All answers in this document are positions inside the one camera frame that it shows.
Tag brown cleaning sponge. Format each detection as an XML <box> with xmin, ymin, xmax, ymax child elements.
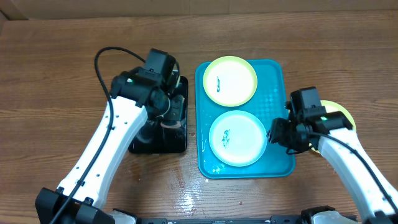
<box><xmin>160</xmin><ymin>121</ymin><xmax>181</xmax><ymax>129</ymax></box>

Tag yellow plate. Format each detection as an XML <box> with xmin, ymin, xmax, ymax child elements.
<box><xmin>203</xmin><ymin>56</ymin><xmax>257</xmax><ymax>107</ymax></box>
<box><xmin>309</xmin><ymin>100</ymin><xmax>357</xmax><ymax>154</ymax></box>

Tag light blue plate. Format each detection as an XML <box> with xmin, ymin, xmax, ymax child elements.
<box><xmin>209</xmin><ymin>110</ymin><xmax>267</xmax><ymax>167</ymax></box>

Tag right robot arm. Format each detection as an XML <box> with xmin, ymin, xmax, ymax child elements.
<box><xmin>267</xmin><ymin>111</ymin><xmax>397</xmax><ymax>223</ymax></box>

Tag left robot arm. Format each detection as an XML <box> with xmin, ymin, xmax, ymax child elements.
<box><xmin>35</xmin><ymin>67</ymin><xmax>188</xmax><ymax>223</ymax></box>

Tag black wash tray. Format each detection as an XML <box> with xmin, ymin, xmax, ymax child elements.
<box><xmin>128</xmin><ymin>76</ymin><xmax>188</xmax><ymax>154</ymax></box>

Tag teal plastic tray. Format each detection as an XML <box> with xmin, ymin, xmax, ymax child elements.
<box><xmin>195</xmin><ymin>59</ymin><xmax>295</xmax><ymax>179</ymax></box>

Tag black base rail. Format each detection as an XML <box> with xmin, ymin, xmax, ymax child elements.
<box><xmin>111</xmin><ymin>208</ymin><xmax>358</xmax><ymax>224</ymax></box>

